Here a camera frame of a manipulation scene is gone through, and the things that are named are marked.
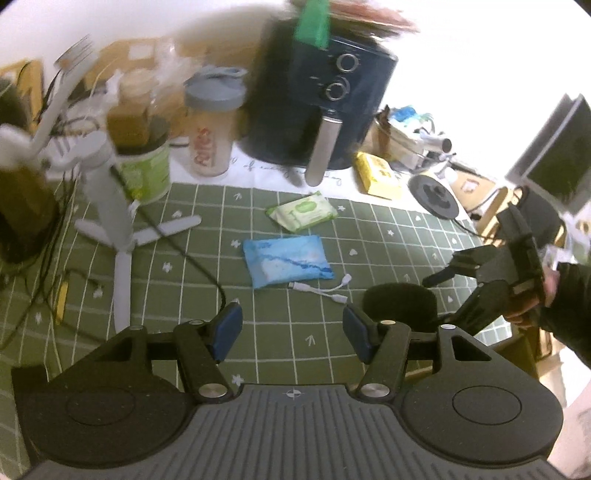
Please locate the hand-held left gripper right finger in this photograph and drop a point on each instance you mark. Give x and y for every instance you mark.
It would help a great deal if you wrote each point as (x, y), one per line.
(358, 332)

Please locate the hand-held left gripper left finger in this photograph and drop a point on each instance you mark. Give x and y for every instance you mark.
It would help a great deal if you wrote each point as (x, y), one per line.
(226, 330)

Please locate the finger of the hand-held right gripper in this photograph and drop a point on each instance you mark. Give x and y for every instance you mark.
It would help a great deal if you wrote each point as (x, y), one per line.
(461, 265)
(485, 304)

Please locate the black round container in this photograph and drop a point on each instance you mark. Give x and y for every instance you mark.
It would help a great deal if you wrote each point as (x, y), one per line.
(399, 304)

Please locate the person's right forearm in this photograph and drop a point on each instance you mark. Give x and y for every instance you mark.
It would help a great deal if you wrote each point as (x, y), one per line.
(570, 309)

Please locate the person's right hand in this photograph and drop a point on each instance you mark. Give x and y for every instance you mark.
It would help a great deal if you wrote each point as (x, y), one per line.
(549, 284)

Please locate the black bag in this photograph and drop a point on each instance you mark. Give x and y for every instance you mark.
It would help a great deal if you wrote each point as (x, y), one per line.
(540, 214)

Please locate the wooden chair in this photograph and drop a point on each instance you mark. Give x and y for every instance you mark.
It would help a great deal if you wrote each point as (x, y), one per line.
(496, 207)

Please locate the green checked tablecloth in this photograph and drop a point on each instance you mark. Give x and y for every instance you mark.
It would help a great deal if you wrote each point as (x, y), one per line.
(286, 332)

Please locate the black round lid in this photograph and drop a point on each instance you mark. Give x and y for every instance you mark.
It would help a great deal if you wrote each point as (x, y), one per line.
(434, 196)

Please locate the small cardboard box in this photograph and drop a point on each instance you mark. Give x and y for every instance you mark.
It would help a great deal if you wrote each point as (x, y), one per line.
(471, 187)

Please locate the computer monitor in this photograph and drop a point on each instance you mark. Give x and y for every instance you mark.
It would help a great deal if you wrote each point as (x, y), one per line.
(558, 166)

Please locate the blue wet wipes pack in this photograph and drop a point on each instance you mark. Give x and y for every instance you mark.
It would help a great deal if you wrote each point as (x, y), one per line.
(286, 261)

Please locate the yellow wet wipes pack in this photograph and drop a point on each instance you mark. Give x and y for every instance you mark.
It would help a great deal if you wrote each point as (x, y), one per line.
(376, 177)

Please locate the silver metal tube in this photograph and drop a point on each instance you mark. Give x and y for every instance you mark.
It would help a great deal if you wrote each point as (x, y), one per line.
(436, 144)

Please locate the green wet wipes pack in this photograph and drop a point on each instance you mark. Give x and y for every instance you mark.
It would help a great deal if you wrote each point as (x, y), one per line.
(300, 212)

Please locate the glass bowl of oddments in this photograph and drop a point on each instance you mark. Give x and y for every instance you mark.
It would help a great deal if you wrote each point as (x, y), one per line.
(399, 138)

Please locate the yellow pen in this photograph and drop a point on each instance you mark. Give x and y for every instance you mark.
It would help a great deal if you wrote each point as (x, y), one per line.
(62, 300)

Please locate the white tripod stand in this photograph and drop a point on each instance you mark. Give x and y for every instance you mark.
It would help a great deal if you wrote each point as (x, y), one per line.
(108, 203)

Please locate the green label jar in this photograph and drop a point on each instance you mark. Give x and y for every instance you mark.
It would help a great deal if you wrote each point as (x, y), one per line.
(145, 170)

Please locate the shaker bottle with grey lid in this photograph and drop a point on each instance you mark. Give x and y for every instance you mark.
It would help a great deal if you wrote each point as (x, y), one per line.
(212, 134)

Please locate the dark blue air fryer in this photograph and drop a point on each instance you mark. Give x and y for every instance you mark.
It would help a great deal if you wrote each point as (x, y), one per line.
(314, 101)

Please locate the dark brown container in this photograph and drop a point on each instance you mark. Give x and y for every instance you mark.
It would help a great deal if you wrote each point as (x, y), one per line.
(23, 207)

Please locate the brown bottle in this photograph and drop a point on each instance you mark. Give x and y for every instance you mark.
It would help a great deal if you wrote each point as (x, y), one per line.
(131, 110)

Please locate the crumpled clear plastic wrap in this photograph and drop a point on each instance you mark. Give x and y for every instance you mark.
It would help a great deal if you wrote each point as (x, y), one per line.
(173, 69)

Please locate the plastic bag of flat packets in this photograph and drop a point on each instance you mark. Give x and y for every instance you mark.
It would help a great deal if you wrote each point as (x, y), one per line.
(369, 14)

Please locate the cardboard box with white label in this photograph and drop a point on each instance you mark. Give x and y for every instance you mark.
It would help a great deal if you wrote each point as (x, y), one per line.
(134, 50)

